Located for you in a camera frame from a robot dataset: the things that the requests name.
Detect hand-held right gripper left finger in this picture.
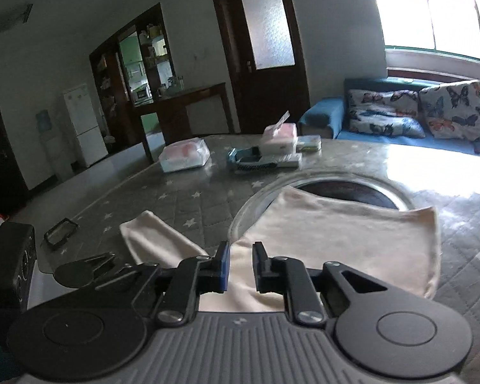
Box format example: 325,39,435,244
95,241,231,326

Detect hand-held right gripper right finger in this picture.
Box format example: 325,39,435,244
253,241,388,325

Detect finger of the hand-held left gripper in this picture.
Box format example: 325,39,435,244
54,253,117,289

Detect cream long-sleeved garment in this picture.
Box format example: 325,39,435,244
119,186,443,315

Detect blue black tray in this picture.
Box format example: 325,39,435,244
238,153,304,170

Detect round black built-in cooktop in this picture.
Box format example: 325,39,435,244
230,170,419,245

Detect dark plain door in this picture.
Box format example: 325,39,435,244
0,94,29,211

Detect pink white tissue pack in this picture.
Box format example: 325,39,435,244
160,138,211,174

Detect water dispenser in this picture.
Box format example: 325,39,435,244
35,109,75,181

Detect pink white tissue box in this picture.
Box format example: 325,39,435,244
261,110,299,156

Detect small green white box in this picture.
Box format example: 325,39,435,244
296,135,322,153

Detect white refrigerator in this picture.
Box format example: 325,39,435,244
61,83,109,169

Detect dark wooden counter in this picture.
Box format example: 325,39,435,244
133,82,235,161

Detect blue sofa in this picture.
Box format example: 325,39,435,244
298,78,480,156

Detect dark wooden shelf cabinet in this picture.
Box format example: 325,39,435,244
89,3,177,156

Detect flat butterfly print pillow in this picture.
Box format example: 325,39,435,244
349,113,425,139

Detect upright butterfly print pillow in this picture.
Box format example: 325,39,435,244
347,89,420,120

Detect dark wooden glass door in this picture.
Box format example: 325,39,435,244
208,0,312,134

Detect large butterfly print pillow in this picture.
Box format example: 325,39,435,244
418,81,480,142

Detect large window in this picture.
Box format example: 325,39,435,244
367,0,480,65

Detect small black rectangular frame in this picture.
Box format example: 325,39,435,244
44,218,80,247

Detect wall light fixture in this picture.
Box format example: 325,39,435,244
0,3,34,39

